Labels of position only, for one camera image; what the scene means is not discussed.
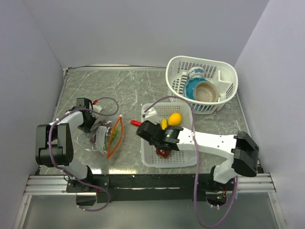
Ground red fake apple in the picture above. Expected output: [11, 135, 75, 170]
[156, 149, 172, 159]

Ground yellow fake banana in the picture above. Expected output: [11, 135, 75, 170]
[161, 118, 168, 130]

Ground purple fake grapes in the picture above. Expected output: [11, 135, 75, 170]
[90, 120, 112, 144]

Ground yellow fake lemon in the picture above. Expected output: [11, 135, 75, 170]
[168, 113, 183, 126]

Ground clear zip top bag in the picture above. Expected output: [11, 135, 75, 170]
[90, 114, 124, 159]

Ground white perforated rectangular basket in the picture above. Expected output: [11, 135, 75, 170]
[141, 102, 197, 168]

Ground red fake pepper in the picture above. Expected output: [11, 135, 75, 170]
[130, 120, 141, 127]

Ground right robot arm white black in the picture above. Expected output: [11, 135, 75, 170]
[136, 120, 259, 190]

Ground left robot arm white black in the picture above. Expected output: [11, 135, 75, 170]
[35, 98, 97, 192]

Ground green fake lettuce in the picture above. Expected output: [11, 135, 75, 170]
[103, 127, 118, 150]

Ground teal bowl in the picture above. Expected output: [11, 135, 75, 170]
[183, 78, 207, 100]

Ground beige bowl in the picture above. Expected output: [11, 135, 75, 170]
[193, 81, 219, 103]

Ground white oval dish rack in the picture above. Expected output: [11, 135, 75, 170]
[165, 56, 238, 115]

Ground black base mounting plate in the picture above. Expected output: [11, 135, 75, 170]
[66, 174, 236, 206]

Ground blue white porcelain cup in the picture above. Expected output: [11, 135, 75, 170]
[186, 66, 205, 80]

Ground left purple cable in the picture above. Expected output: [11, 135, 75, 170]
[49, 96, 119, 212]

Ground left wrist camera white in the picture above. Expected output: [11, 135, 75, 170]
[92, 104, 103, 117]

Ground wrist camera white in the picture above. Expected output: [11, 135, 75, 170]
[92, 104, 103, 117]
[142, 108, 158, 119]

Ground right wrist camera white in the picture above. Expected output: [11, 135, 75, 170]
[142, 108, 158, 119]

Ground aluminium frame rail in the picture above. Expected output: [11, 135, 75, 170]
[23, 174, 276, 196]

